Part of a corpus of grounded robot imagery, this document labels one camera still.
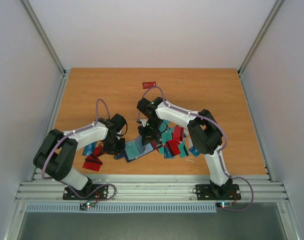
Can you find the dark blue card holder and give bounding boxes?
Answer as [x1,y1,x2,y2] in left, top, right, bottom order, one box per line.
[114,139,155,163]

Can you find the teal card top pile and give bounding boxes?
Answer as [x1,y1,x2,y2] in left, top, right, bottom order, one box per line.
[159,120,169,133]

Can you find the teal card pile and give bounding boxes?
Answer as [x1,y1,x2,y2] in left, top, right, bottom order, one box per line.
[159,120,169,133]
[161,129,172,145]

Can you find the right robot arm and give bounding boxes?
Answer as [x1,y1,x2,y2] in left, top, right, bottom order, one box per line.
[137,97,233,200]

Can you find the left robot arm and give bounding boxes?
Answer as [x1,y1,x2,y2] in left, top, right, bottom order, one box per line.
[33,114,127,199]

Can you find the red card left upper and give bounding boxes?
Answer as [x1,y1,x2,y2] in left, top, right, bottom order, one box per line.
[85,146,105,161]

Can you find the teal card pile left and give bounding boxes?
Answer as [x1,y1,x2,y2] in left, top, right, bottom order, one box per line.
[161,129,172,145]

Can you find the blue VIP card left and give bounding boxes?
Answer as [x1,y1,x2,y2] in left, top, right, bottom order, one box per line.
[82,141,97,156]

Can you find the blue VIP card pile bottom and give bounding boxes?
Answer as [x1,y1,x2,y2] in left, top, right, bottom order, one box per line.
[164,148,174,159]

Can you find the red card pile centre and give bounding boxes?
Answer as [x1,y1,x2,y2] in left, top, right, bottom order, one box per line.
[172,126,185,142]

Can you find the teal card black stripe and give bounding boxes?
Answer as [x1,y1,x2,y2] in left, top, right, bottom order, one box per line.
[178,142,189,158]

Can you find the blue VIP card right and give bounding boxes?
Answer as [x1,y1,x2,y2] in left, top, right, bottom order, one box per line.
[189,146,201,157]

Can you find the lone red card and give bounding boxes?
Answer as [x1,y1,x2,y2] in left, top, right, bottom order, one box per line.
[142,81,157,89]

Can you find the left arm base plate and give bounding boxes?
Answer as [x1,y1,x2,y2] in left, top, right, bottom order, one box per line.
[62,184,109,201]

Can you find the grey cable duct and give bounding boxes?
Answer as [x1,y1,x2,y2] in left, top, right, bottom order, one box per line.
[26,202,217,214]

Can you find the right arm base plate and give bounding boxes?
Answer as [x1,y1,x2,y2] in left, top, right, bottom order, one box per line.
[193,184,242,201]

